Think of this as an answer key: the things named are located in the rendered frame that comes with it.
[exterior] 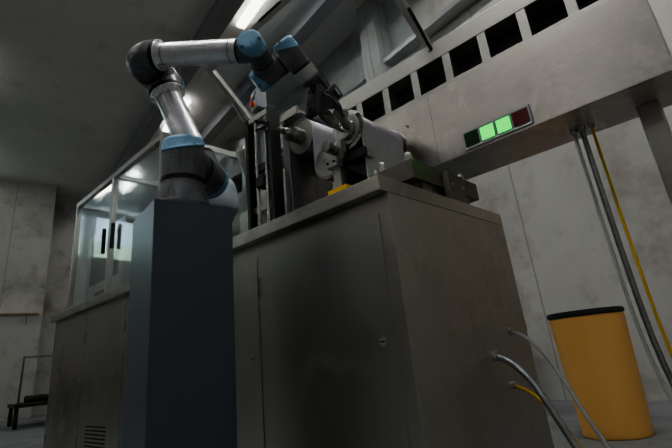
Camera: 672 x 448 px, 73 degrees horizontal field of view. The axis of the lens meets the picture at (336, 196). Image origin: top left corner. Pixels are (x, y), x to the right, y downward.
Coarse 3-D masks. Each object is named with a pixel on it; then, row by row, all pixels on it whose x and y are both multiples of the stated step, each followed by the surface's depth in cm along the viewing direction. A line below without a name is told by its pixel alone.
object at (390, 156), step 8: (368, 144) 157; (376, 144) 160; (384, 144) 164; (376, 152) 159; (384, 152) 162; (392, 152) 166; (400, 152) 170; (368, 160) 154; (376, 160) 157; (384, 160) 161; (392, 160) 165; (400, 160) 169; (368, 168) 152; (376, 168) 156; (368, 176) 151
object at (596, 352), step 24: (576, 312) 233; (600, 312) 230; (576, 336) 232; (600, 336) 227; (624, 336) 228; (576, 360) 231; (600, 360) 225; (624, 360) 224; (576, 384) 231; (600, 384) 223; (624, 384) 220; (576, 408) 234; (600, 408) 221; (624, 408) 217; (600, 432) 220; (624, 432) 215; (648, 432) 215
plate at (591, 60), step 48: (624, 0) 135; (528, 48) 154; (576, 48) 143; (624, 48) 133; (432, 96) 179; (480, 96) 164; (528, 96) 151; (576, 96) 140; (624, 96) 135; (432, 144) 175; (528, 144) 161
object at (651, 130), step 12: (636, 108) 142; (648, 108) 140; (660, 108) 138; (648, 120) 139; (660, 120) 137; (648, 132) 139; (660, 132) 137; (660, 144) 136; (660, 156) 136; (660, 168) 135
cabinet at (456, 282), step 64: (256, 256) 142; (320, 256) 122; (384, 256) 107; (448, 256) 121; (64, 320) 260; (256, 320) 136; (320, 320) 117; (384, 320) 103; (448, 320) 112; (512, 320) 137; (64, 384) 241; (256, 384) 131; (320, 384) 114; (384, 384) 100; (448, 384) 103
